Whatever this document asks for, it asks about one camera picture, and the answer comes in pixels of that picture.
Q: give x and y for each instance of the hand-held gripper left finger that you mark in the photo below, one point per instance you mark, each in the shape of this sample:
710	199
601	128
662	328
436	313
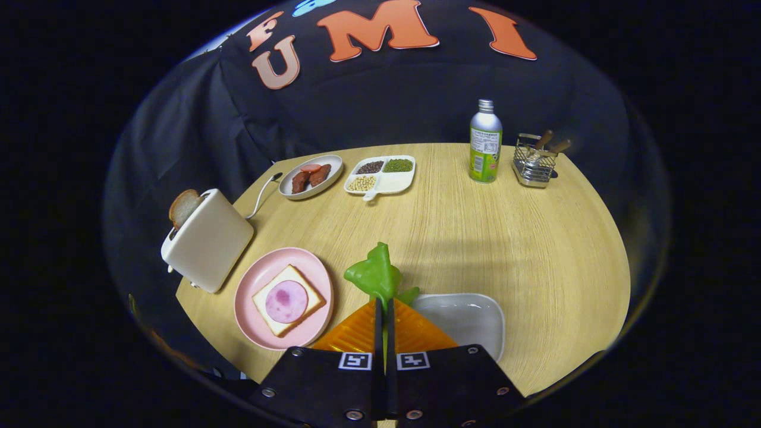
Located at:
321	386

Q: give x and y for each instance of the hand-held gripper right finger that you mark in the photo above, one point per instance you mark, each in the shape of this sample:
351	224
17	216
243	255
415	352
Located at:
452	386

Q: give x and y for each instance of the green lettuce leaf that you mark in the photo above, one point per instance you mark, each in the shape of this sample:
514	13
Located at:
374	273

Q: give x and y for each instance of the toasted bread slice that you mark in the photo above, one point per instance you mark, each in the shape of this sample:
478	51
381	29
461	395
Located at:
183	208

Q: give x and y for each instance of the white rectangular plate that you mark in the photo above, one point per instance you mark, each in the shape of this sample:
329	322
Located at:
464	321

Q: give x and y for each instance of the pink ham slice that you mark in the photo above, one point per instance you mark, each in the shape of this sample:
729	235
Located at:
286	302

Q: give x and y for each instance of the white bread slice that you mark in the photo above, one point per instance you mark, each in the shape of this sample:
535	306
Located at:
290	273

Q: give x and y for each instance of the pink round plate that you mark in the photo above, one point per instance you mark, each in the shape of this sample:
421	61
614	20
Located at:
255	279

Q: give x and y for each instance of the white toaster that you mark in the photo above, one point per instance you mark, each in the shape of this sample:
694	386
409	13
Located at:
208	244

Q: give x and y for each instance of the brown meat piece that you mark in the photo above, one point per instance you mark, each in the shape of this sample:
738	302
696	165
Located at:
299	182
320	175

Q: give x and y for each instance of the yellow beans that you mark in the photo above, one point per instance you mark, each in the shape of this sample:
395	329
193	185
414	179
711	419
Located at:
361	183

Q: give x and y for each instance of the white divided dish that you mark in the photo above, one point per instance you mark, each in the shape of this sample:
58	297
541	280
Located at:
392	183

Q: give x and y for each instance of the round grey plate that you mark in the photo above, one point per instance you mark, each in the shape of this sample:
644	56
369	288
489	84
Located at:
335	170

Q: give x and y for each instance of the pink sausage slice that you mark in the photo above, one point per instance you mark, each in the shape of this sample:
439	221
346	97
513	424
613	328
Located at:
310	168

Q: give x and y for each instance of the dark beans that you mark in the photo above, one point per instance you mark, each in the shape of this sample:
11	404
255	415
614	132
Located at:
370	167

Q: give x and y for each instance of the green beans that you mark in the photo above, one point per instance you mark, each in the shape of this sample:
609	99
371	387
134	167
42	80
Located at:
398	166

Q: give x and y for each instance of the silver green bottle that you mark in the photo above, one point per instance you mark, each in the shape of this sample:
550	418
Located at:
485	142

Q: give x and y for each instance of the black backdrop cloth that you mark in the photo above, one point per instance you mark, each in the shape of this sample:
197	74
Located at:
386	101

